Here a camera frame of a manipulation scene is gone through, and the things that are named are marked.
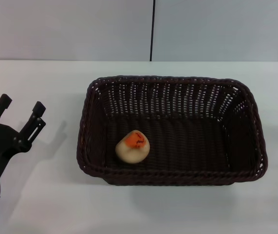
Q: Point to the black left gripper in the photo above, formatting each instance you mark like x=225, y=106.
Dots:
x=0, y=146

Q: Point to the beige bun with orange top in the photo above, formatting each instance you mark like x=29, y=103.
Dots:
x=131, y=151

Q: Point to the dark brown wicker basket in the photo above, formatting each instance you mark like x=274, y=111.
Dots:
x=190, y=151

